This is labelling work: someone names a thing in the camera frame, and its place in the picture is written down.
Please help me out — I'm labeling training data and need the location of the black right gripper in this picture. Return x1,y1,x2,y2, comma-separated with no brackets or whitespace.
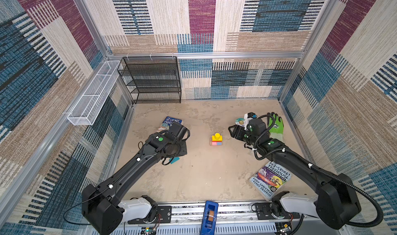
228,124,258,147

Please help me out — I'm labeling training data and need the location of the teal wood block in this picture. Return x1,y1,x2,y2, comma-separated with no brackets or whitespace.
170,157,180,164

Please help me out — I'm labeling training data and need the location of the yellow rectangular wood block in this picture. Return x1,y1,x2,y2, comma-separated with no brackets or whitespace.
212,135,223,142

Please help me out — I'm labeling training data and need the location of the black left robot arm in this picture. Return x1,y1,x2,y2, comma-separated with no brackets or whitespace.
82,122,190,235

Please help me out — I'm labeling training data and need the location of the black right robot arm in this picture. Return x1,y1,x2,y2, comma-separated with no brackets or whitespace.
228,119,361,229

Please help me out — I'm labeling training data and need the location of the sunflower seed can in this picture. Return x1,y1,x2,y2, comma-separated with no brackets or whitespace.
235,118,245,127

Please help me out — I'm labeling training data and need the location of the blue treehouse paperback book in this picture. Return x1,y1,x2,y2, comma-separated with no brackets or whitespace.
157,116,183,132

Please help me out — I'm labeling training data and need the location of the green black work glove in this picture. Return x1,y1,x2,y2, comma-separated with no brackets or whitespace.
267,112,284,142

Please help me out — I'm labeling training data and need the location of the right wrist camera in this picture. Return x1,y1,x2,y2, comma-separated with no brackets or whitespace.
244,112,257,131

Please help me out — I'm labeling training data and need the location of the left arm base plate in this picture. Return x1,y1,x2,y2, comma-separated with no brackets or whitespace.
127,206,172,225

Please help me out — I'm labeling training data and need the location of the black wire mesh shelf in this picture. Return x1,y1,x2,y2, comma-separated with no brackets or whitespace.
118,56,182,104

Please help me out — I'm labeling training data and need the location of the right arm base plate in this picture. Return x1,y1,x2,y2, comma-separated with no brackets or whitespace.
251,202,301,220

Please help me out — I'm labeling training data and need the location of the blue tool on rail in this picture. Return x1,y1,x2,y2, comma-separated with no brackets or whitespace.
200,201,219,235

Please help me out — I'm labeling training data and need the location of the white wire mesh basket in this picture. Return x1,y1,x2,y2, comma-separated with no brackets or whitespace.
67,61,121,126

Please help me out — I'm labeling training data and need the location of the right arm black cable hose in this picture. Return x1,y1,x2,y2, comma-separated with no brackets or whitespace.
244,113,384,235

